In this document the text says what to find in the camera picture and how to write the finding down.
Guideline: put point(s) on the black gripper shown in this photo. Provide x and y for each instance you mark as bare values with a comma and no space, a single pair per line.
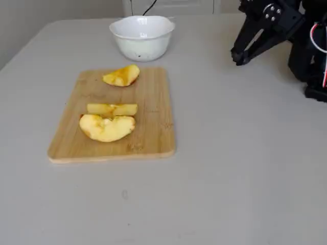
282,23

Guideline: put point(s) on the wooden cutting board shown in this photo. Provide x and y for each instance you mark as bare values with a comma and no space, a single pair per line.
153,114

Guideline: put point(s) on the large yellow apple slice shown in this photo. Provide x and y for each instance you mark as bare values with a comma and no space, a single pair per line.
107,130

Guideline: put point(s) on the white ceramic bowl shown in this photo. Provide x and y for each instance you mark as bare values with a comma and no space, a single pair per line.
143,43

